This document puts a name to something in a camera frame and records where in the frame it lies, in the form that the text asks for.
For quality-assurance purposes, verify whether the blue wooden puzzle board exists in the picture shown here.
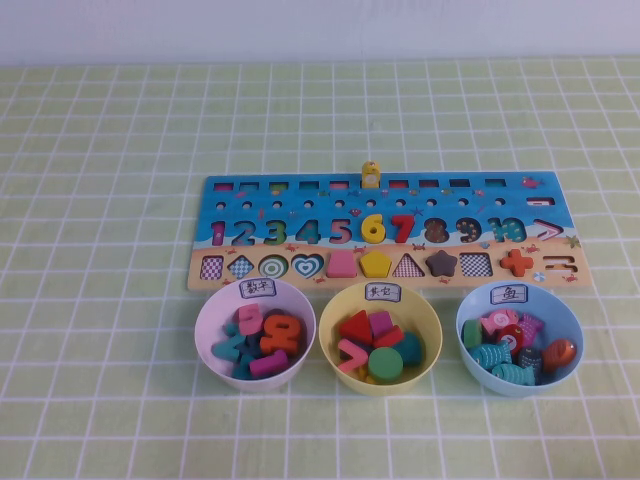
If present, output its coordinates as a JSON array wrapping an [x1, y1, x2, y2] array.
[[185, 171, 587, 292]]

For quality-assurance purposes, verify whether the red wooden number seven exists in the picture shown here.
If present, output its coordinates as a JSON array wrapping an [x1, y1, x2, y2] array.
[[391, 214, 417, 245]]

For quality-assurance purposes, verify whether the pink wooden trapezoid piece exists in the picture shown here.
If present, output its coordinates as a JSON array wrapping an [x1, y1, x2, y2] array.
[[327, 252, 357, 279]]

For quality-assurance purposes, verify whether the yellow wooden pentagon piece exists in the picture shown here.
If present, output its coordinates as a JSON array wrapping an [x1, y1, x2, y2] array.
[[359, 251, 392, 279]]

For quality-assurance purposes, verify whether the red wooden triangle piece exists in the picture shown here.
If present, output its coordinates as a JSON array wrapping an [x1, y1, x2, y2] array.
[[339, 309, 375, 345]]

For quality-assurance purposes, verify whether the magenta wooden square piece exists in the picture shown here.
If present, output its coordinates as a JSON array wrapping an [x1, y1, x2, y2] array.
[[368, 310, 393, 337]]

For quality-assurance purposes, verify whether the red wooden shape piece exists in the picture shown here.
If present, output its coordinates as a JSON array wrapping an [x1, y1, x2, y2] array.
[[373, 324, 405, 348]]

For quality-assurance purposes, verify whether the brown wooden star piece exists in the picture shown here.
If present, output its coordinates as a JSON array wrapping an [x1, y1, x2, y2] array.
[[425, 249, 457, 277]]

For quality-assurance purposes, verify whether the pink plastic bowl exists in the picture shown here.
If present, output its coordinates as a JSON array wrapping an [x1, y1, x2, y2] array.
[[194, 278, 318, 390]]

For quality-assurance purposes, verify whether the yellow plastic bowl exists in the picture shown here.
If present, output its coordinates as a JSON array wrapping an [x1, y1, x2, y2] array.
[[318, 280, 444, 397]]

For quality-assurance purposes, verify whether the green wooden circle piece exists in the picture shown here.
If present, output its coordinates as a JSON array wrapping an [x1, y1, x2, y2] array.
[[368, 346, 404, 384]]

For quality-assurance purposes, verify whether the teal wooden shape piece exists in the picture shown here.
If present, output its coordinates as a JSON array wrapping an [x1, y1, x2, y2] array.
[[394, 331, 424, 366]]

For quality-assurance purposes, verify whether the green wooden fish piece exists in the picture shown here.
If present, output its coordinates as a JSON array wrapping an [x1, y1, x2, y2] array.
[[460, 318, 484, 347]]

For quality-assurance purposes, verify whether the pink wooden fish piece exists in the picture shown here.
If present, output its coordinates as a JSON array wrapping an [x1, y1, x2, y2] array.
[[478, 308, 517, 335]]

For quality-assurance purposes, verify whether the orange wooden plus piece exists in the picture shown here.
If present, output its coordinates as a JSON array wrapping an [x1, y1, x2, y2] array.
[[500, 248, 535, 277]]

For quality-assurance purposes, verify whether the red wooden fish piece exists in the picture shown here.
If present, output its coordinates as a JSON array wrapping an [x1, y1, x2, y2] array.
[[494, 323, 525, 355]]

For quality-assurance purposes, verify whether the magenta wooden fish piece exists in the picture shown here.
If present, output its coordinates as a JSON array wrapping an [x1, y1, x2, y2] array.
[[517, 312, 545, 346]]

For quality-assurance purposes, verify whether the blue plastic bowl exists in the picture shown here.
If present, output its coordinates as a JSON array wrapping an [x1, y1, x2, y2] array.
[[455, 281, 585, 398]]

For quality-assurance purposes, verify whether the orange wooden fish piece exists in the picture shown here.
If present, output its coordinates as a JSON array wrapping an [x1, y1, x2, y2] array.
[[540, 338, 578, 373]]

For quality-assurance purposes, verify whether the yellow wooden number six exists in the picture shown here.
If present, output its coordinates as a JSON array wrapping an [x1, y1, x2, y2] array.
[[360, 213, 387, 245]]

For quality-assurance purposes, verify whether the white handwritten paper label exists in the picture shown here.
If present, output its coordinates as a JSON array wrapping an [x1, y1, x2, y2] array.
[[365, 282, 404, 303], [239, 278, 278, 299], [490, 282, 529, 305]]

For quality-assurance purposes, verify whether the pink wooden number five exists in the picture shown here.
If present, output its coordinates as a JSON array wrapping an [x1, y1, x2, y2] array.
[[237, 303, 265, 337]]

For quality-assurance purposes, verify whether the orange wooden number ten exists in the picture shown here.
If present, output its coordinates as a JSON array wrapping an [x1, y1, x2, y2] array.
[[259, 318, 307, 357]]

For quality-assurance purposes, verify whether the pink wooden greater-than sign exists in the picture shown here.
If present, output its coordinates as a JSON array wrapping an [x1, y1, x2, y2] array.
[[337, 338, 370, 372]]

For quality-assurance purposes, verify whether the dark blue wooden number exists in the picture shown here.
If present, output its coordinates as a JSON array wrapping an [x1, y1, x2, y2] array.
[[238, 334, 264, 359]]

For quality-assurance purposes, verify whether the magenta wooden number one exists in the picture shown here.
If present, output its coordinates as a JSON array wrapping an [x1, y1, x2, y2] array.
[[248, 348, 290, 378]]

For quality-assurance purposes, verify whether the teal wooden number two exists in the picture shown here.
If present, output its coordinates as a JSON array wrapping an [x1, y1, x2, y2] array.
[[211, 335, 246, 359]]

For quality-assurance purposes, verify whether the teal striped wooden fish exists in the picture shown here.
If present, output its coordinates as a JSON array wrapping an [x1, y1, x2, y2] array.
[[467, 342, 514, 368], [490, 362, 537, 387]]

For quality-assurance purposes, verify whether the green checked tablecloth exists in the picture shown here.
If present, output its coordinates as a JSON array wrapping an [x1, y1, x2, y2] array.
[[0, 54, 640, 480]]

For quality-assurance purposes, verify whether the dark grey wooden fish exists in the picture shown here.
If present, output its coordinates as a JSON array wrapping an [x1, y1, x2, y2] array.
[[516, 346, 544, 372]]

